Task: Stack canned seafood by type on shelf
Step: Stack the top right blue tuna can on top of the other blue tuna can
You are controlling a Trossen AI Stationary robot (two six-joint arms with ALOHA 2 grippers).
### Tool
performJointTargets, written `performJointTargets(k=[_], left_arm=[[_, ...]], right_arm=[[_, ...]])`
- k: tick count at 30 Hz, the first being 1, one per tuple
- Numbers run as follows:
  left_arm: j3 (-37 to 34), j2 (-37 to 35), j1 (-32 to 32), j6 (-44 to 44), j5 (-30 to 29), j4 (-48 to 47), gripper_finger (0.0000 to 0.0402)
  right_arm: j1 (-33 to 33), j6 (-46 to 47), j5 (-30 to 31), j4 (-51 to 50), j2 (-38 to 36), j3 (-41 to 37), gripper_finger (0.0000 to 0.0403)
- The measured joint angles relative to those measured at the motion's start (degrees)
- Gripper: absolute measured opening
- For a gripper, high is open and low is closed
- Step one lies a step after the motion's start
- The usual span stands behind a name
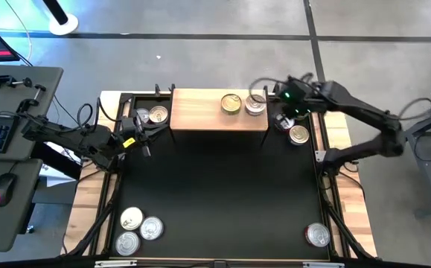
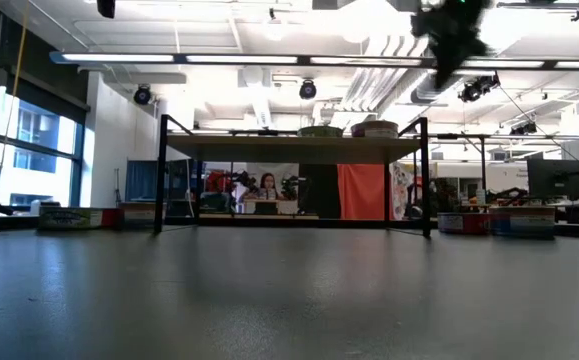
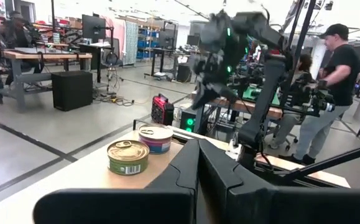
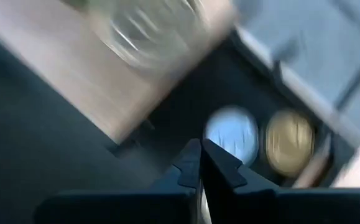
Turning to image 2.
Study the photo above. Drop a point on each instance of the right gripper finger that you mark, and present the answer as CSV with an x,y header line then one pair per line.
x,y
441,65
456,62

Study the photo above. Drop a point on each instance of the green label seafood can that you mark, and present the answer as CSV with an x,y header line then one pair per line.
x,y
69,219
320,132

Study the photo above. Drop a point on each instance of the wooden shelf black legs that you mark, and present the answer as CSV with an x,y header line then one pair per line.
x,y
289,150

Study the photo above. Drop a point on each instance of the black track spotlight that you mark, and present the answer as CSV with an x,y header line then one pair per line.
x,y
524,129
479,87

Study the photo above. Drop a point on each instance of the long ceiling light bar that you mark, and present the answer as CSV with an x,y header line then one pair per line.
x,y
239,59

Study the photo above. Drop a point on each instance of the orange curtain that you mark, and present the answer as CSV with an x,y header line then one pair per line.
x,y
364,192

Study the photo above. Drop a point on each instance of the background computer monitor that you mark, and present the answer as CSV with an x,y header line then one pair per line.
x,y
554,179

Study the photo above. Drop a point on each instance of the large window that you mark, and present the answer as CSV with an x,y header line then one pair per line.
x,y
44,150

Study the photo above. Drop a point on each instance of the blue curtain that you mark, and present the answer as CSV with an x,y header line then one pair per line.
x,y
141,180

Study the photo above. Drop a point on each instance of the black partition panel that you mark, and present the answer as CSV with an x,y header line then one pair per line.
x,y
319,192

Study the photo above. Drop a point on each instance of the person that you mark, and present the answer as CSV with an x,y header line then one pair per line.
x,y
268,187

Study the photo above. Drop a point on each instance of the silver ribbed ceiling duct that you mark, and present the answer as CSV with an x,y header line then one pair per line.
x,y
384,75

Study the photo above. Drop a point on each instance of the black metal table frame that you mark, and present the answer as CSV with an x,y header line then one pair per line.
x,y
329,223

